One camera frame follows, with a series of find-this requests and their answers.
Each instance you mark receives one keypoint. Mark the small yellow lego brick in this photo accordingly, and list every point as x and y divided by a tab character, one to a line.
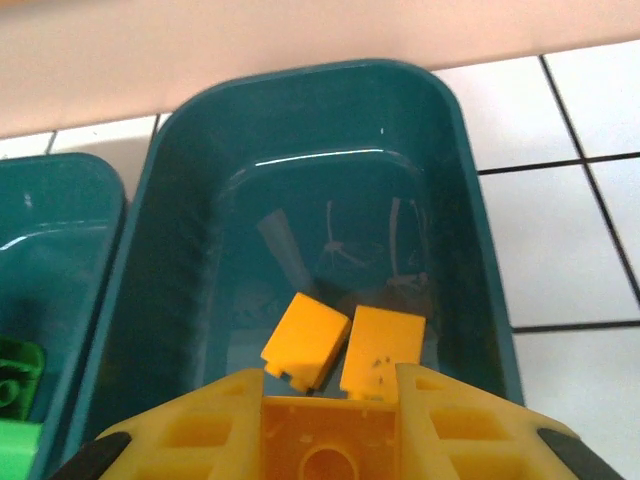
305	345
385	350

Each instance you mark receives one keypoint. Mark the teal plastic container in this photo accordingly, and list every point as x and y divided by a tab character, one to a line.
325	200
60	225

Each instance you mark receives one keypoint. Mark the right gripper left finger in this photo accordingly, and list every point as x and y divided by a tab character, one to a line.
150	450

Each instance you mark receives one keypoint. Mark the round green lego piece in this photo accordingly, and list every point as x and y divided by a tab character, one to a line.
17	370

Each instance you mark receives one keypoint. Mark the long green lego brick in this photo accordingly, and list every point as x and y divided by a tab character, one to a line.
15	450

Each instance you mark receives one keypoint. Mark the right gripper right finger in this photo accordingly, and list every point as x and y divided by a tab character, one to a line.
530	450

